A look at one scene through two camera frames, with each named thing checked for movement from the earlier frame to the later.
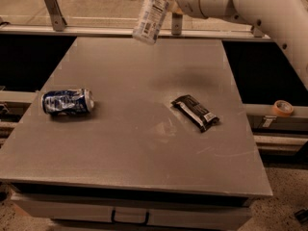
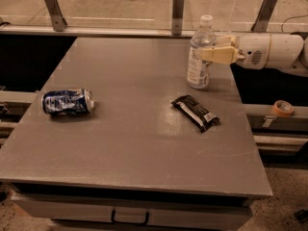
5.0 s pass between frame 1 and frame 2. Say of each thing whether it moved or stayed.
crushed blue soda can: stayed
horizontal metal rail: stayed
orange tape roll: stayed
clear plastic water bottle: moved
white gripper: moved
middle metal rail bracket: stayed
